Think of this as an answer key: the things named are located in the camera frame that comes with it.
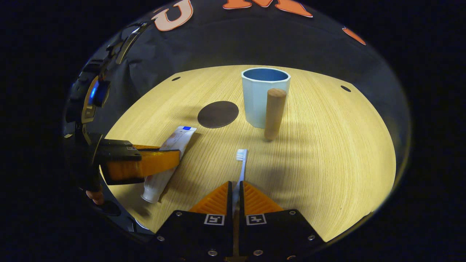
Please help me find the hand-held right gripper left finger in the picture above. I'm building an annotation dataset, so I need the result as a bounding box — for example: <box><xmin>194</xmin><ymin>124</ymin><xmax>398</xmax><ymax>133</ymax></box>
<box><xmin>155</xmin><ymin>181</ymin><xmax>233</xmax><ymax>257</ymax></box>

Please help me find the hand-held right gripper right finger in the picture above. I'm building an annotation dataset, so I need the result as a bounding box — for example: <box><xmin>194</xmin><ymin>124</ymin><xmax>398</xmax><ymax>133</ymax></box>
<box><xmin>239</xmin><ymin>181</ymin><xmax>324</xmax><ymax>257</ymax></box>

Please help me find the white toothpaste tube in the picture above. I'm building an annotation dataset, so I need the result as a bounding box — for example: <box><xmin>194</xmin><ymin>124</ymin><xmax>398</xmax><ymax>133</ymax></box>
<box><xmin>141</xmin><ymin>126</ymin><xmax>197</xmax><ymax>203</ymax></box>

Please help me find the white toothbrush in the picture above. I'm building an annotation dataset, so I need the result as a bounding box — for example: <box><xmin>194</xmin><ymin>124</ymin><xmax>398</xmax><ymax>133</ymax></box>
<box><xmin>233</xmin><ymin>148</ymin><xmax>249</xmax><ymax>216</ymax></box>

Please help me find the dark brown round coaster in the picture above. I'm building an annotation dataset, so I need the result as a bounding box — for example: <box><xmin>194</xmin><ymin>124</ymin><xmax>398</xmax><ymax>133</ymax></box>
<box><xmin>197</xmin><ymin>101</ymin><xmax>240</xmax><ymax>129</ymax></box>

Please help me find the light blue cup wooden handle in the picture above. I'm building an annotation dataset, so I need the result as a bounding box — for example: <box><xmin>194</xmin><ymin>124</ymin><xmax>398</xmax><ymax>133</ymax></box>
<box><xmin>241</xmin><ymin>67</ymin><xmax>291</xmax><ymax>142</ymax></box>

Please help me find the wooden desktop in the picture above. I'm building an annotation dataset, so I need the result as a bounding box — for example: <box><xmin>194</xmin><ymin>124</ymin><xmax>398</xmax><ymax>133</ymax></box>
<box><xmin>104</xmin><ymin>65</ymin><xmax>396</xmax><ymax>242</ymax></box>

